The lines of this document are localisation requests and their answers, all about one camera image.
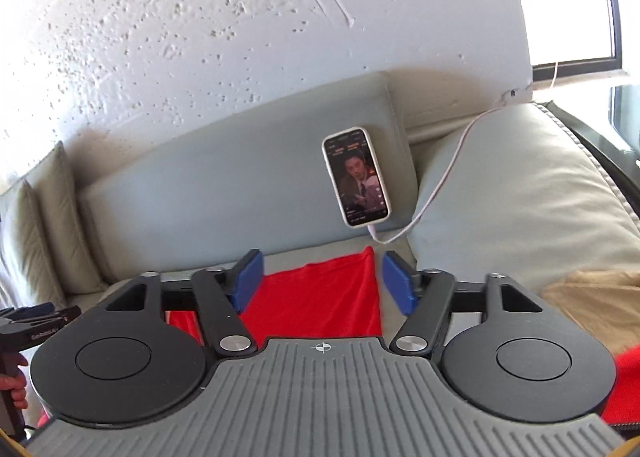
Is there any person left hand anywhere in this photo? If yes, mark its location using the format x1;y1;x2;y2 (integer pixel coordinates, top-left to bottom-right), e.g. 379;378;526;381
0;353;28;411

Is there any olive cushion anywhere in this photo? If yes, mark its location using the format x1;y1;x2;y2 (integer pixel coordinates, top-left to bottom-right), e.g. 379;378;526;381
25;142;106;295
1;180;65;310

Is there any tan blanket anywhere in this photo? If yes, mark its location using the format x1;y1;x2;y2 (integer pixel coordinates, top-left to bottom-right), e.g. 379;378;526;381
539;271;640;356

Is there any white charging cable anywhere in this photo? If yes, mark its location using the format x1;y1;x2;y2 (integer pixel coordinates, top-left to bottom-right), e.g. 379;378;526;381
366;61;561;245

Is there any grey sofa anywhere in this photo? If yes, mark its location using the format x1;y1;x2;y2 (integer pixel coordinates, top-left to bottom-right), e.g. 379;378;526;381
78;74;639;290

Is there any red garment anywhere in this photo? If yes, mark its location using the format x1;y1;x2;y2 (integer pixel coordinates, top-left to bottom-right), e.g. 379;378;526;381
164;245;385;349

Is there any window frame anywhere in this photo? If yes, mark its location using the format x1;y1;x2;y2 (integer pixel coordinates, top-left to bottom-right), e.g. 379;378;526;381
530;0;640;158

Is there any rear olive cushion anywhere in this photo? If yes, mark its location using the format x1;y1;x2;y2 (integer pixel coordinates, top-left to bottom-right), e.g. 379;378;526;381
25;142;106;295

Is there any white smartphone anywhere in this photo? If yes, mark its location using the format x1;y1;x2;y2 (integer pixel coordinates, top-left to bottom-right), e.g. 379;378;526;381
321;126;392;229

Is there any front olive cushion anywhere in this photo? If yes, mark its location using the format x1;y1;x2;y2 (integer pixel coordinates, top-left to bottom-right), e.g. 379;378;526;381
1;180;65;310

